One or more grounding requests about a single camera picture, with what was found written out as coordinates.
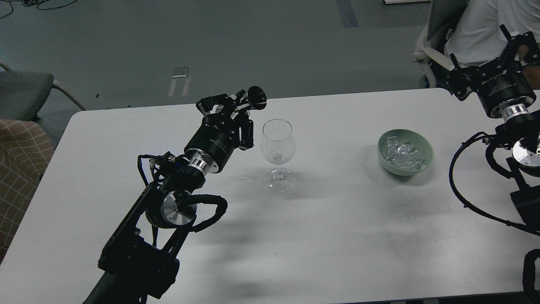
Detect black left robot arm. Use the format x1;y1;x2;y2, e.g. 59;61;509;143
84;85;267;304

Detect checked beige cushion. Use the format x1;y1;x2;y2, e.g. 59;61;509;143
0;119;55;261

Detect clear ice cubes pile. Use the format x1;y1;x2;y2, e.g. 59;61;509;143
382;136;426;172

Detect grey office chair left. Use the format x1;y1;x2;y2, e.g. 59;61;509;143
0;63;87;121

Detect black floor cables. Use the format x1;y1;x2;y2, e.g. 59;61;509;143
0;0;77;18

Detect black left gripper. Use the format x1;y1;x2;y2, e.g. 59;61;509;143
184;89;254;173

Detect green bowl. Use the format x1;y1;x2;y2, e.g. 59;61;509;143
377;129;435;176

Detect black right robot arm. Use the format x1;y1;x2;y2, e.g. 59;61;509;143
447;25;540;236

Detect clear wine glass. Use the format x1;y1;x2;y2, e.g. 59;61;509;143
260;119;296;192

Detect steel jigger measuring cup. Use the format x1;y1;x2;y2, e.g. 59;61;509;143
235;85;267;111

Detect person in white shirt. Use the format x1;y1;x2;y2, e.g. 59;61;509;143
444;0;540;67

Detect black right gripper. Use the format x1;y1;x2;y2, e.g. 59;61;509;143
447;24;540;119

